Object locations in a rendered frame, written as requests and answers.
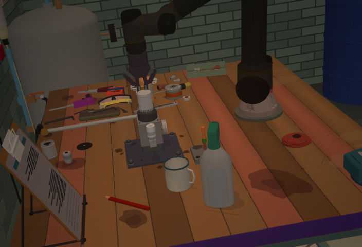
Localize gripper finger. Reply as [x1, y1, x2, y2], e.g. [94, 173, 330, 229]
[143, 68, 157, 89]
[123, 72, 139, 91]

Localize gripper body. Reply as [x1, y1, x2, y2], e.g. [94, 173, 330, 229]
[126, 49, 152, 79]

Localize white ribbed range knob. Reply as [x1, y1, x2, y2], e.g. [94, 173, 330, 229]
[136, 89, 155, 114]

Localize grey valve lever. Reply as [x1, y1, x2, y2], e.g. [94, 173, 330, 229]
[154, 101, 179, 110]

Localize black lock collar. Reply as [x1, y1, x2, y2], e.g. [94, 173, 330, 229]
[136, 108, 159, 124]

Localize white outlet coupler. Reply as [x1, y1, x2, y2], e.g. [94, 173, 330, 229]
[145, 123, 159, 149]

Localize grey regulator body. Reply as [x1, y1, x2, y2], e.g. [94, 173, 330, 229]
[137, 118, 165, 152]

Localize grey inlet pipe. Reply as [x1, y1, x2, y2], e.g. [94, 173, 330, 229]
[40, 114, 138, 137]

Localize orange box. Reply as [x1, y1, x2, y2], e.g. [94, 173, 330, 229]
[106, 87, 125, 97]

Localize grey orange spool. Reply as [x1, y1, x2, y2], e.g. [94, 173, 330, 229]
[164, 83, 183, 100]

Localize yellow black safety glasses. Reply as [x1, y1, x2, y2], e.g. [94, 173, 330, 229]
[98, 94, 133, 109]

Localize black brush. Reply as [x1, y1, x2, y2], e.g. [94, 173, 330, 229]
[100, 23, 118, 43]

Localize olive tool case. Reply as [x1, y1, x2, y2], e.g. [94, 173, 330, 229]
[78, 106, 121, 122]

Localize green tray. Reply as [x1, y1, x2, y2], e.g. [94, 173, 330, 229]
[186, 61, 228, 79]

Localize black hex key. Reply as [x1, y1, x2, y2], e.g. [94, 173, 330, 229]
[44, 115, 76, 126]

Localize grey tank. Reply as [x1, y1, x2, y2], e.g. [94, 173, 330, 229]
[7, 0, 110, 126]

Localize small white fitting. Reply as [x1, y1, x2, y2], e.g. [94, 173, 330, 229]
[62, 150, 74, 165]

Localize white enamel mug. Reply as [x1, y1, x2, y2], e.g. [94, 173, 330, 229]
[163, 156, 196, 193]

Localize white ribbed cylinder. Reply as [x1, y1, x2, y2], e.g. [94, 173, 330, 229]
[40, 139, 59, 160]

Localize grey spray bottle green cap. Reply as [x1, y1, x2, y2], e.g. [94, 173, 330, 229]
[199, 121, 236, 209]

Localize red pencil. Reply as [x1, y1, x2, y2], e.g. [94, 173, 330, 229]
[105, 195, 151, 211]

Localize clipboard on black stand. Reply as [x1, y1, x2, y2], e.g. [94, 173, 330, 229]
[0, 122, 88, 246]

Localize red coiled disc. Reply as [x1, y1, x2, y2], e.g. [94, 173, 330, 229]
[281, 132, 313, 148]

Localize blue drum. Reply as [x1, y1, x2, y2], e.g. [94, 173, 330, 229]
[322, 0, 362, 107]

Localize teal bench vise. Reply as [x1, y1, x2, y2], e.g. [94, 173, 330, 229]
[342, 135, 362, 196]

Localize yellow red handled screwdriver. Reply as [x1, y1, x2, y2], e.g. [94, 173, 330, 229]
[154, 81, 192, 95]

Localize purple handled tool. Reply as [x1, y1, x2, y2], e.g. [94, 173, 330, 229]
[47, 94, 97, 112]

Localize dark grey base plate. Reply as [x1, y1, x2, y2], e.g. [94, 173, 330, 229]
[124, 132, 185, 169]

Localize blue wall pipe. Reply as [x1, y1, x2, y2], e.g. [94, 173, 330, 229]
[2, 38, 34, 128]

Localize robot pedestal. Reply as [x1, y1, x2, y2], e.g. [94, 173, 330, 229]
[234, 89, 284, 123]

